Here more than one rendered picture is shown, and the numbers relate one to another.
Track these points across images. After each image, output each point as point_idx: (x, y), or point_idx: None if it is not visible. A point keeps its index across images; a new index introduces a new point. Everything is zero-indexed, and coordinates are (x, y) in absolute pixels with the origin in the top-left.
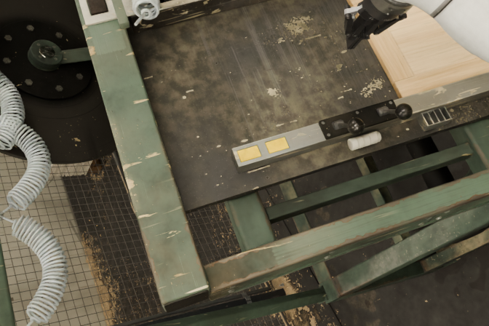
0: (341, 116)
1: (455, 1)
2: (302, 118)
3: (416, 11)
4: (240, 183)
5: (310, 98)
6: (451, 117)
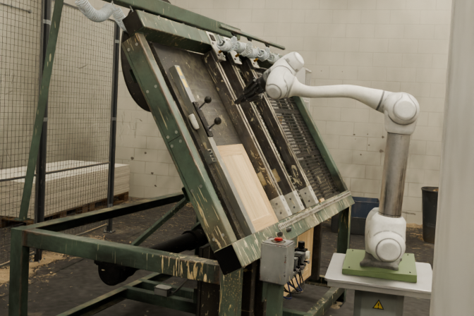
0: (202, 111)
1: (281, 66)
2: None
3: (245, 171)
4: (166, 68)
5: None
6: (211, 167)
